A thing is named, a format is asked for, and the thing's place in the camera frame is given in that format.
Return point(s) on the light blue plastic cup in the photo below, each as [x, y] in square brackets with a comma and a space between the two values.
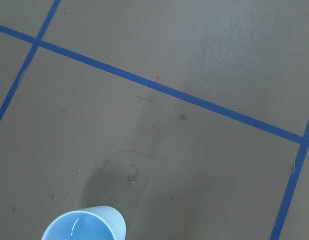
[93, 223]

